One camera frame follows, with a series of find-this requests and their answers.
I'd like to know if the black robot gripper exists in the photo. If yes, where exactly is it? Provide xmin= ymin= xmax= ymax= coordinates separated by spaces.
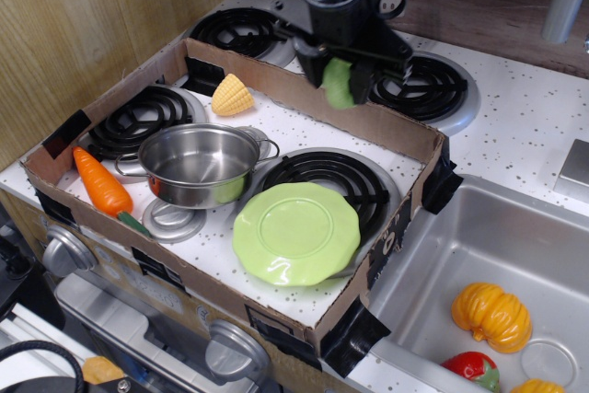
xmin=275 ymin=0 xmax=413 ymax=105

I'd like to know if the light green toy broccoli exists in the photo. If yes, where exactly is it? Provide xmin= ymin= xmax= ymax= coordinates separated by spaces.
xmin=321 ymin=58 xmax=355 ymax=110

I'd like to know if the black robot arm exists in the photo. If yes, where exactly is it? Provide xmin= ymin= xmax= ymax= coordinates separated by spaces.
xmin=271 ymin=0 xmax=413 ymax=110

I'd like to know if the stainless steel pot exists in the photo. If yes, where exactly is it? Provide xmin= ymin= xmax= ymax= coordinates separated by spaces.
xmin=114 ymin=123 xmax=280 ymax=210

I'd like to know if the black back left burner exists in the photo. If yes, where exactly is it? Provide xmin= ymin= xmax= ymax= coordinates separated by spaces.
xmin=186 ymin=7 xmax=289 ymax=60

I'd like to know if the black burner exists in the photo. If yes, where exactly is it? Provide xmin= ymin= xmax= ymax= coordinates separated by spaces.
xmin=80 ymin=85 xmax=194 ymax=160
xmin=186 ymin=7 xmax=289 ymax=60
xmin=261 ymin=150 xmax=398 ymax=243
xmin=369 ymin=56 xmax=468 ymax=121

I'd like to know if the black back right burner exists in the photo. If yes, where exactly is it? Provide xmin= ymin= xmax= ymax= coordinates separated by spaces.
xmin=369 ymin=56 xmax=468 ymax=121

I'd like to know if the yellow toy corn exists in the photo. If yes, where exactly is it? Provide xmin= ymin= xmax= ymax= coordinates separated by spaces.
xmin=211 ymin=74 xmax=255 ymax=117

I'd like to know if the black front right burner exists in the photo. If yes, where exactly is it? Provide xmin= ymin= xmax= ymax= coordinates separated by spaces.
xmin=261 ymin=150 xmax=398 ymax=243

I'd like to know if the brown cardboard fence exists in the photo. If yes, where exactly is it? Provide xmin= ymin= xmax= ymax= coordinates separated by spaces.
xmin=24 ymin=39 xmax=462 ymax=376

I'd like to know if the light green plate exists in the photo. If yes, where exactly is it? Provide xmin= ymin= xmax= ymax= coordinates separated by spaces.
xmin=232 ymin=182 xmax=361 ymax=286

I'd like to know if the black front left burner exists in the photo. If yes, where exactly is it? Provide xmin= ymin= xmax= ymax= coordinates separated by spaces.
xmin=80 ymin=85 xmax=194 ymax=160

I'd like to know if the silver sink basin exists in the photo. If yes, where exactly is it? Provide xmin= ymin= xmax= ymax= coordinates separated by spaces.
xmin=369 ymin=177 xmax=588 ymax=392

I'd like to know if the silver faucet base block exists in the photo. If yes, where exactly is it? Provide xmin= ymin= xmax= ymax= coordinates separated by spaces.
xmin=554 ymin=139 xmax=589 ymax=203

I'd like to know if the orange toy carrot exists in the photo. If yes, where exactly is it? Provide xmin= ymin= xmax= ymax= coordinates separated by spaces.
xmin=73 ymin=146 xmax=151 ymax=237

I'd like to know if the orange toy pumpkin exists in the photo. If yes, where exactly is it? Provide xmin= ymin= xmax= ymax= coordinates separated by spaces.
xmin=451 ymin=282 xmax=533 ymax=353

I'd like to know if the silver right stove knob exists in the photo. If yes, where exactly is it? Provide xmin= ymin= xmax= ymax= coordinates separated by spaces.
xmin=205 ymin=319 xmax=270 ymax=382

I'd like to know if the silver stove knob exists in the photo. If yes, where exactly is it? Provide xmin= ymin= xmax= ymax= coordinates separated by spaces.
xmin=205 ymin=319 xmax=270 ymax=382
xmin=42 ymin=225 xmax=98 ymax=278

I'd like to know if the silver left stove knob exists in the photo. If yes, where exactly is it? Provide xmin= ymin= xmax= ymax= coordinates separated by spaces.
xmin=42 ymin=225 xmax=98 ymax=278

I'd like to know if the yellow toy fruit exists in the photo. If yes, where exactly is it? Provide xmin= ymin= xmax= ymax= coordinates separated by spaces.
xmin=511 ymin=378 xmax=566 ymax=393

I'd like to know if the orange toy bottom left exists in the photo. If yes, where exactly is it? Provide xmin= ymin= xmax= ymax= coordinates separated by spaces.
xmin=82 ymin=356 xmax=125 ymax=385

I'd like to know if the silver oven door handle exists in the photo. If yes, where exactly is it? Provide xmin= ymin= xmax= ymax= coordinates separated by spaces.
xmin=55 ymin=274 xmax=259 ymax=392

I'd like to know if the black cable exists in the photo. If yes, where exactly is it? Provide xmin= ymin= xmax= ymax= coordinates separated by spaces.
xmin=0 ymin=340 xmax=87 ymax=393

